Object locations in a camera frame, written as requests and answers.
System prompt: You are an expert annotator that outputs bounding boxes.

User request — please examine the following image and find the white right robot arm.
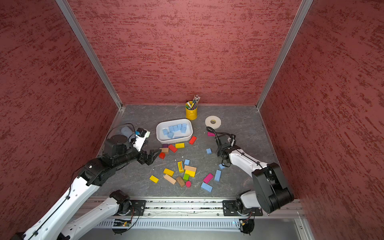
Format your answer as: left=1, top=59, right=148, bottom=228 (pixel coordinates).
left=215, top=133, right=295, bottom=214

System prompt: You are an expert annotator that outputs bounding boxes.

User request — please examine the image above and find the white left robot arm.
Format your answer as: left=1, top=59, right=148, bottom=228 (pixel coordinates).
left=12, top=135, right=161, bottom=240

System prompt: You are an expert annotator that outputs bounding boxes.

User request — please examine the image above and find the red small block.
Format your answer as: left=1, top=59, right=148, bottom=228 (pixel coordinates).
left=159, top=153, right=166, bottom=160

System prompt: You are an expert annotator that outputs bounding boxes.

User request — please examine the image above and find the red flat block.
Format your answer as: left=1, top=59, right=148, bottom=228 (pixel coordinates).
left=168, top=145, right=178, bottom=153

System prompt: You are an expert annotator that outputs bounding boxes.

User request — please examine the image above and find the yellow block centre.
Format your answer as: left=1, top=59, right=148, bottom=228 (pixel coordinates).
left=163, top=169, right=174, bottom=177

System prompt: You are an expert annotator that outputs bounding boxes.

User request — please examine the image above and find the yellow block front left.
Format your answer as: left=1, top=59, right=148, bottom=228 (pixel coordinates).
left=150, top=175, right=159, bottom=184

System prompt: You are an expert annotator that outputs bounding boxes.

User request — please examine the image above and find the white rectangular bowl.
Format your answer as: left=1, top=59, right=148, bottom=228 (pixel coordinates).
left=156, top=119, right=194, bottom=144

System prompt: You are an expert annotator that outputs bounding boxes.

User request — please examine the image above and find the white tape roll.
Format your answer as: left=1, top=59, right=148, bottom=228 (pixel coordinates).
left=205, top=116, right=222, bottom=129

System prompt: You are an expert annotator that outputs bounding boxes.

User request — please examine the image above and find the yellow block near bowl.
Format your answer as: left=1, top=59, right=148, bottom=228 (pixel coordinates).
left=175, top=143, right=185, bottom=149

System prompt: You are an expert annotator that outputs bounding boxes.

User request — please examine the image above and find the striped yellow block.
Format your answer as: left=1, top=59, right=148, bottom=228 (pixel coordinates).
left=178, top=162, right=185, bottom=173

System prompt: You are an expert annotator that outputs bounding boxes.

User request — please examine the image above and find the natural wood long block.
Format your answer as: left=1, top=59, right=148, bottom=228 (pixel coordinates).
left=164, top=174, right=177, bottom=185

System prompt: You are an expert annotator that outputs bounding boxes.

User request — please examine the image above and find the red upright block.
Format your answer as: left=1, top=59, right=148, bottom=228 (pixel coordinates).
left=189, top=136, right=197, bottom=145

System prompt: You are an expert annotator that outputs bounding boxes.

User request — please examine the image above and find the light blue upright block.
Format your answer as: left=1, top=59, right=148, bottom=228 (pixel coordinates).
left=215, top=170, right=222, bottom=182

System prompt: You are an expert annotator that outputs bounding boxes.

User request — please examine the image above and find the dark wood block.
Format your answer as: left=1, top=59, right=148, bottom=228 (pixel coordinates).
left=176, top=176, right=186, bottom=188

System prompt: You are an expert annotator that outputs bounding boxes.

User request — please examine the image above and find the magenta block front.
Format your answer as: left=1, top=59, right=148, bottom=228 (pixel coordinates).
left=204, top=173, right=214, bottom=184

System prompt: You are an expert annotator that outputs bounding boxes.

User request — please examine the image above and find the tan wood block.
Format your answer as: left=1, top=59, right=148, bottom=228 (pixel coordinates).
left=184, top=166, right=197, bottom=172

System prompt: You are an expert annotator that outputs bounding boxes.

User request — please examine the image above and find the yellow block beside green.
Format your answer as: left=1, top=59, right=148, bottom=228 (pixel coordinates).
left=185, top=170, right=196, bottom=178

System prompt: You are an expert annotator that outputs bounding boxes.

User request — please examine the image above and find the light blue block front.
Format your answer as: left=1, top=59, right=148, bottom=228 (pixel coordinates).
left=201, top=182, right=213, bottom=193

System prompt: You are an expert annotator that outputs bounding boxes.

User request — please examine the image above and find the yellow metal pencil bucket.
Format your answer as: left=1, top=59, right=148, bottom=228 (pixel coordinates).
left=185, top=102, right=198, bottom=121

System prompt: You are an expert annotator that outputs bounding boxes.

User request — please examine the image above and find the bundle of pencils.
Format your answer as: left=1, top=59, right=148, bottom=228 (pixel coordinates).
left=186, top=95, right=200, bottom=110

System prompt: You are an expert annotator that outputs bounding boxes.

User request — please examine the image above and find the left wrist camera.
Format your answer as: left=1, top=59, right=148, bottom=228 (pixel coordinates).
left=133, top=128, right=151, bottom=152

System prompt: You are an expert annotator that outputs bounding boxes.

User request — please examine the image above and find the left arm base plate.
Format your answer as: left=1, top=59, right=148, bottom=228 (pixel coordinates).
left=119, top=200, right=147, bottom=216

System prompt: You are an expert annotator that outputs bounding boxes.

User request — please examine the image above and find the aluminium front rail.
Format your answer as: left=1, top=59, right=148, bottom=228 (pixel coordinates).
left=80, top=197, right=305, bottom=218

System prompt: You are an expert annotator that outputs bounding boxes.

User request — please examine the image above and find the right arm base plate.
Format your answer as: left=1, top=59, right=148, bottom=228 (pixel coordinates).
left=222, top=200, right=263, bottom=218

